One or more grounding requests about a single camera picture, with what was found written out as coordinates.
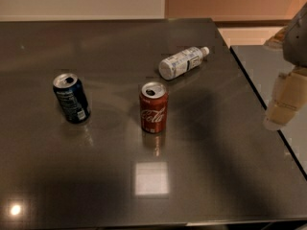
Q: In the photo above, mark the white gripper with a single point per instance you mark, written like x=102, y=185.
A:
x=296, y=43

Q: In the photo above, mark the blue pepsi can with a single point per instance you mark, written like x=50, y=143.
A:
x=69, y=92

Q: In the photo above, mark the red coca-cola can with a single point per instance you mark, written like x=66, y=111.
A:
x=153, y=99

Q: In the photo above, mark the grey side table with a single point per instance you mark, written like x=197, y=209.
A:
x=262, y=65

